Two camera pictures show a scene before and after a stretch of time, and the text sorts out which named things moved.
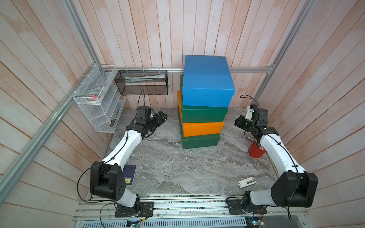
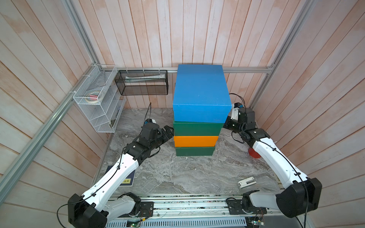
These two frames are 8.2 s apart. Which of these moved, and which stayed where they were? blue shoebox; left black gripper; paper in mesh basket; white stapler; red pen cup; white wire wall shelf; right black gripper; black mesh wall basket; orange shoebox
Moved: right black gripper; left black gripper; blue shoebox; orange shoebox
Stayed: paper in mesh basket; red pen cup; black mesh wall basket; white wire wall shelf; white stapler
